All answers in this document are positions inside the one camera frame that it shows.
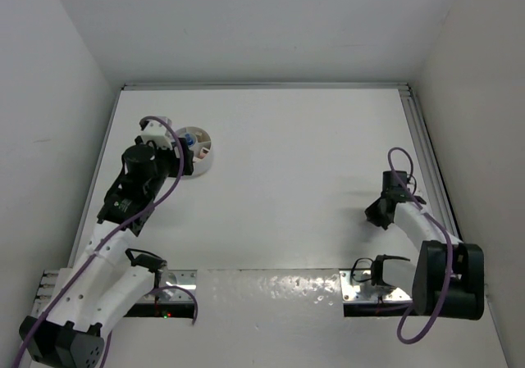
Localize small blue-capped glue bottle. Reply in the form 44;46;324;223
185;134;196;148

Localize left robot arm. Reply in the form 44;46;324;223
19;134;194;367

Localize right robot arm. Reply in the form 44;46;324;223
365;170;485;320

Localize white round compartment organizer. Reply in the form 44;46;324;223
176;126;214;179

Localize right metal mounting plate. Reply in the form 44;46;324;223
340;267;412;318

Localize metal mounting plate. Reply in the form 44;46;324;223
340;267;412;318
126;270;198;320

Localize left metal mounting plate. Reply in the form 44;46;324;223
126;270;198;320

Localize aluminium frame rail right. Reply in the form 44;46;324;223
399;84;464;242

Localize aluminium frame rail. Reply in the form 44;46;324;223
28;270;60;317
399;84;464;242

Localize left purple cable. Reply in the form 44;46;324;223
7;116;201;368

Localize aluminium frame rail left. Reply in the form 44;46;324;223
28;270;60;317

